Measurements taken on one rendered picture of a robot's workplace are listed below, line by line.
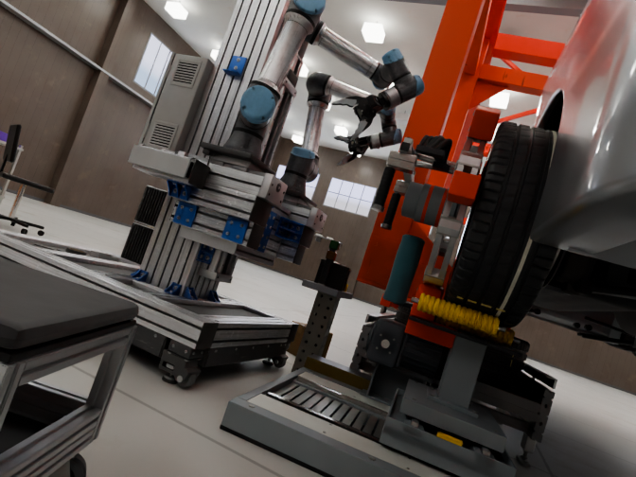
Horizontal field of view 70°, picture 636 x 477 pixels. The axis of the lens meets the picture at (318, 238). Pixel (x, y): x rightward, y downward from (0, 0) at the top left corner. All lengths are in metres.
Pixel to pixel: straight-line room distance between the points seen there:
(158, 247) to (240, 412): 0.94
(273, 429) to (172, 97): 1.47
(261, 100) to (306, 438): 1.07
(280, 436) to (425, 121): 1.52
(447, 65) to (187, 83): 1.19
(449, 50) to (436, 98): 0.24
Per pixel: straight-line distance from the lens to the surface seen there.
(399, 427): 1.42
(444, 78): 2.32
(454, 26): 2.45
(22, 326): 0.58
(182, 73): 2.22
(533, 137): 1.52
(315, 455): 1.31
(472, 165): 1.43
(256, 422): 1.34
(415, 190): 1.62
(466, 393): 1.60
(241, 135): 1.75
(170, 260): 2.00
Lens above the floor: 0.49
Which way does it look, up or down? 4 degrees up
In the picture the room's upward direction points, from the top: 18 degrees clockwise
